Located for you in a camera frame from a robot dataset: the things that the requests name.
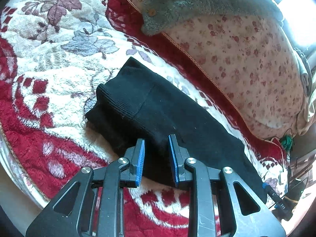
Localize black knit pants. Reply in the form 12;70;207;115
86;58;267;202

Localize beige floral quilt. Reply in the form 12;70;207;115
130;0;315;138

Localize grey fleece garment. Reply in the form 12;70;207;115
142;0;283;36

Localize red white floral blanket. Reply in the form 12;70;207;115
0;0;289;237

